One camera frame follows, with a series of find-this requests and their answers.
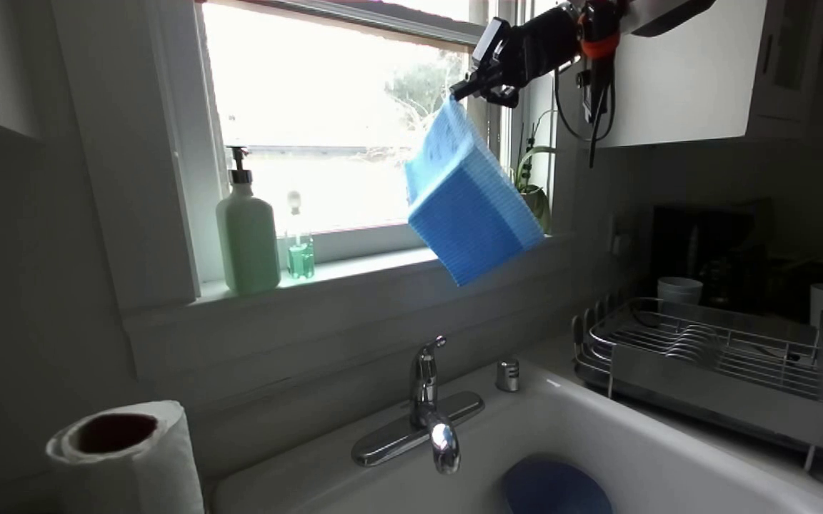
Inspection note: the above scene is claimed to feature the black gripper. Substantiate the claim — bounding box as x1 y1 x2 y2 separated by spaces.
447 3 592 112

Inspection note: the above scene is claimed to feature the blue towel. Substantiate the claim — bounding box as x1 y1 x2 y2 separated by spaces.
399 92 550 290

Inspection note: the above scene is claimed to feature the chrome tap faucet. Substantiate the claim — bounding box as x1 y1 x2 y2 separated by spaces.
349 332 490 476

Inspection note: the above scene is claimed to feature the white paper towel roll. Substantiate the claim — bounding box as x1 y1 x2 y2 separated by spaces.
44 396 209 514

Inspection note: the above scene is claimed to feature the small clear green-liquid bottle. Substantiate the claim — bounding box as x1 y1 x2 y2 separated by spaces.
281 187 321 285

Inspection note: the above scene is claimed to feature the black coffee maker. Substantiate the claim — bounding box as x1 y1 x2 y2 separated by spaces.
647 196 823 307

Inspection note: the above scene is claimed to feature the pale teal plastic cup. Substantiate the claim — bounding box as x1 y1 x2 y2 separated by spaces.
655 275 705 307

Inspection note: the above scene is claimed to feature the green soap pump bottle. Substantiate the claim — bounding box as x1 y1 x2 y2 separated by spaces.
215 143 282 300

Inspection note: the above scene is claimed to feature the chrome sink hole cap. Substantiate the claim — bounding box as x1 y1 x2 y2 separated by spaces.
492 353 527 396

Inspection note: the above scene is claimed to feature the white kitchen sink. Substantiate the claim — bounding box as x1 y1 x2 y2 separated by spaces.
209 366 823 514

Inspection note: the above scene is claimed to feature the blue round bowl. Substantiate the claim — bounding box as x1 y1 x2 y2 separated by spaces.
497 452 618 514

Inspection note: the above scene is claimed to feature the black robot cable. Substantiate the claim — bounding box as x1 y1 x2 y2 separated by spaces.
551 0 624 172

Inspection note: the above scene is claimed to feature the white wall cabinet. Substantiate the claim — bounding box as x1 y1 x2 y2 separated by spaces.
600 0 823 150

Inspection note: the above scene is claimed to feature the metal wire dish rack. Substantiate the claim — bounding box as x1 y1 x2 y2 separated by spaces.
570 290 823 476

